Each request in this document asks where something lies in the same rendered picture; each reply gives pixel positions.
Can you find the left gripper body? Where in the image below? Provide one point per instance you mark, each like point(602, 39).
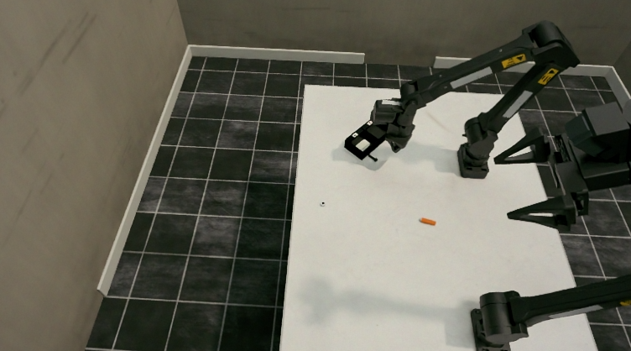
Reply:
point(563, 164)

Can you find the orange cylinder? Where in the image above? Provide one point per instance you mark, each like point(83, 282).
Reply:
point(425, 220)

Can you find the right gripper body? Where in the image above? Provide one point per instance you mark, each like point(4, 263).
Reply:
point(403, 136)

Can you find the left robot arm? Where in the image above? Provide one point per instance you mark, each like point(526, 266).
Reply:
point(599, 140)

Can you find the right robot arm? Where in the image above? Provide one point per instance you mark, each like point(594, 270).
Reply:
point(418, 92)

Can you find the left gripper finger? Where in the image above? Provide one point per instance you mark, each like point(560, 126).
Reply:
point(538, 155)
point(557, 205)

